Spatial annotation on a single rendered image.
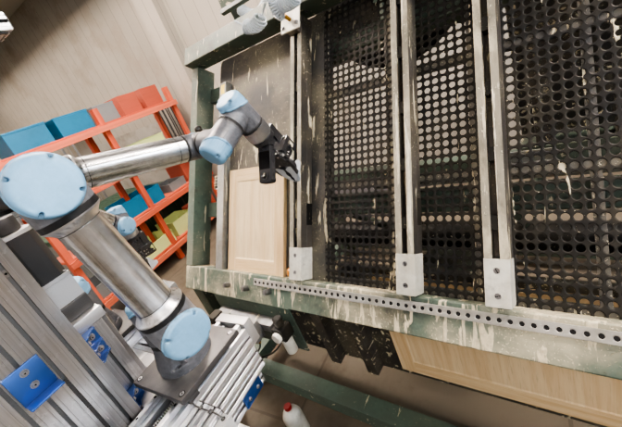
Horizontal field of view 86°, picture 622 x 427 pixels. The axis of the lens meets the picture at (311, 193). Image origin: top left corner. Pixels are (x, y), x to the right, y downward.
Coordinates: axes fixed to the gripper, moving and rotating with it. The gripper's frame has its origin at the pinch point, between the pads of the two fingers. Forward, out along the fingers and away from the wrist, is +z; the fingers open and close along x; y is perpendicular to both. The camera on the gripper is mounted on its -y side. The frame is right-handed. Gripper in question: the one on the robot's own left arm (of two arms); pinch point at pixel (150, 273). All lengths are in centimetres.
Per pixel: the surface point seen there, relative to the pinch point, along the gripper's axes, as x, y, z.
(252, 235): -43, 31, -1
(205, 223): 0.1, 38.3, -3.0
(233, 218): -29.8, 35.8, -7.9
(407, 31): -122, 64, -60
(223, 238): -23.9, 29.2, -0.3
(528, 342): -151, 15, 17
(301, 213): -77, 32, -12
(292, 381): -37, 17, 84
